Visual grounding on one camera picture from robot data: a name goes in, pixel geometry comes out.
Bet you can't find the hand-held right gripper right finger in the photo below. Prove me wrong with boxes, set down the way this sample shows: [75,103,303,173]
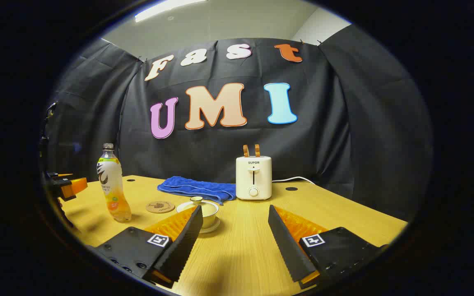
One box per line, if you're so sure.
[267,205,390,289]

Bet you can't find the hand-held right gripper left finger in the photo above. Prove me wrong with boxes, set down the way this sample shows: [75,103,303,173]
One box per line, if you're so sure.
[93,205,204,288]

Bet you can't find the beige ceramic teacup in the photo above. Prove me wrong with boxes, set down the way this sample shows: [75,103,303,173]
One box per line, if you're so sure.
[176,201,220,229]

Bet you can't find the clear plastic water bottle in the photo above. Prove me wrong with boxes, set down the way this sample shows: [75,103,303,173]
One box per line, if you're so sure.
[97,143,132,222]

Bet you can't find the beige teacup lid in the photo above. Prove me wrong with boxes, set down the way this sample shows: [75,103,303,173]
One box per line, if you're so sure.
[179,196,217,212]

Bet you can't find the round brown coaster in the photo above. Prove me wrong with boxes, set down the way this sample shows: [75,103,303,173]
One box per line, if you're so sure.
[146,201,175,213]

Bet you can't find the beige ceramic saucer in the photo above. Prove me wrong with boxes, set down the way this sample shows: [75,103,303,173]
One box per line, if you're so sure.
[199,217,221,234]

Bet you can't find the blue folded towel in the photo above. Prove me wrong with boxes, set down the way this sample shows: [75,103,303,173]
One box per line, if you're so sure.
[157,176,237,205]

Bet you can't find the cream white toaster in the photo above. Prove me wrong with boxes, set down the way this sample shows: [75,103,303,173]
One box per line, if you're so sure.
[236,156,272,201]

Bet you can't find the black backdrop cloth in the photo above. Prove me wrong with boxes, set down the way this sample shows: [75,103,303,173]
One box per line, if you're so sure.
[42,37,433,222]

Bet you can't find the white toaster power cable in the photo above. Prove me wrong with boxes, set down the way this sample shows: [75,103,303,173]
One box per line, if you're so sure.
[272,176,316,185]

